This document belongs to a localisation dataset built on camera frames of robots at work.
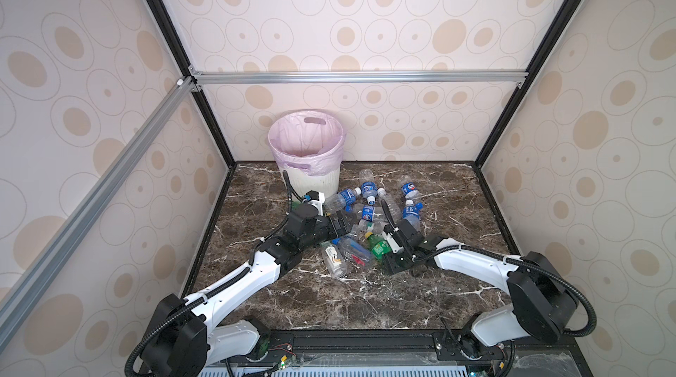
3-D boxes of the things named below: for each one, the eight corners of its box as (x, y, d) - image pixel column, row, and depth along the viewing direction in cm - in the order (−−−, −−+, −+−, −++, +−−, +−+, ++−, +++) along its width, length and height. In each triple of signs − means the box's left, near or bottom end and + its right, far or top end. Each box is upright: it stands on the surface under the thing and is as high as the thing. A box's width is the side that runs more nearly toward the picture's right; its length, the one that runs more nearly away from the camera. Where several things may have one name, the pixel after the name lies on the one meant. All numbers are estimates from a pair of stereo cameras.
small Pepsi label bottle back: (407, 203, 108) (409, 197, 104) (394, 183, 114) (396, 177, 111) (418, 199, 109) (421, 193, 106) (405, 180, 115) (407, 174, 112)
